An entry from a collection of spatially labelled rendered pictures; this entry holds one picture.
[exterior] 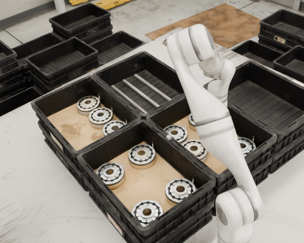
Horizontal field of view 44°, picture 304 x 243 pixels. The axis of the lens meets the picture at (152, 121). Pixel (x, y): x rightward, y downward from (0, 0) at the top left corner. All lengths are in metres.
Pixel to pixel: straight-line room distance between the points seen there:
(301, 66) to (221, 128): 1.92
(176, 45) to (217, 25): 3.12
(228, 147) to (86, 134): 0.78
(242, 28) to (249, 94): 2.31
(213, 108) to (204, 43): 0.16
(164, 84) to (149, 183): 0.60
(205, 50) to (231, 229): 0.44
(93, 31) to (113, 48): 0.20
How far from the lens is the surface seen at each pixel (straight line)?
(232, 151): 0.92
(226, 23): 4.07
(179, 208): 1.15
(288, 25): 3.28
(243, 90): 1.73
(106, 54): 2.92
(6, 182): 1.67
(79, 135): 1.55
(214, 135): 0.91
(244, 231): 1.04
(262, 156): 1.38
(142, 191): 1.32
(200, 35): 0.91
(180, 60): 0.93
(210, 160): 1.40
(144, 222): 1.21
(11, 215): 1.55
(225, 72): 1.22
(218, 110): 0.91
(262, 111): 1.63
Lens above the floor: 1.87
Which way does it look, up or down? 42 degrees down
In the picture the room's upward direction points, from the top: 5 degrees counter-clockwise
